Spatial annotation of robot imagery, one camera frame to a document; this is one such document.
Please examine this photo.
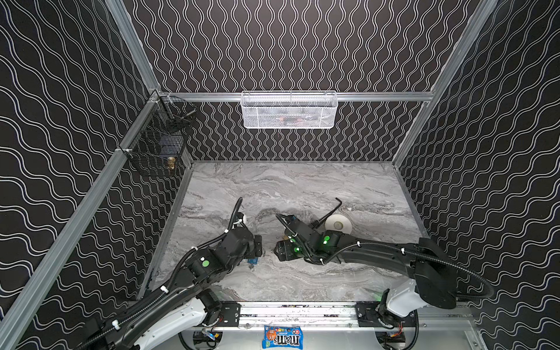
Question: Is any blue padlock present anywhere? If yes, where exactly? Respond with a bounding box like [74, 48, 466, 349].
[247, 258, 259, 271]

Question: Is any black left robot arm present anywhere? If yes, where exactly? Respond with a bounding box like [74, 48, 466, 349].
[78, 198, 263, 349]

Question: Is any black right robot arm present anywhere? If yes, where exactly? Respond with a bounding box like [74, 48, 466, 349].
[274, 214, 495, 317]

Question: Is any black hex key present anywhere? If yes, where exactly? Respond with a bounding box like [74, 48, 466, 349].
[311, 198, 343, 228]

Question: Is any white tape roll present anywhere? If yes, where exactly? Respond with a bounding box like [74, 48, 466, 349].
[324, 214, 353, 234]

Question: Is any blue candy bag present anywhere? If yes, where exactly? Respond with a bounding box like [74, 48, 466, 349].
[262, 325, 303, 349]

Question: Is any brass object in basket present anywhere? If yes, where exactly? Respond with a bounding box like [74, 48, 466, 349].
[167, 157, 176, 171]

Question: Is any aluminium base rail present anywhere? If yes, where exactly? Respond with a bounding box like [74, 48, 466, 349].
[126, 300, 478, 331]

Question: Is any black wire basket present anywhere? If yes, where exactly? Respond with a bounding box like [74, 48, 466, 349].
[118, 90, 198, 179]

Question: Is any white wire mesh basket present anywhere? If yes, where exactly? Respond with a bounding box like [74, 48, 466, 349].
[240, 90, 338, 129]

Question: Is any aluminium corner frame post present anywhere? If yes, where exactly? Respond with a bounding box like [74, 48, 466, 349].
[106, 0, 161, 92]

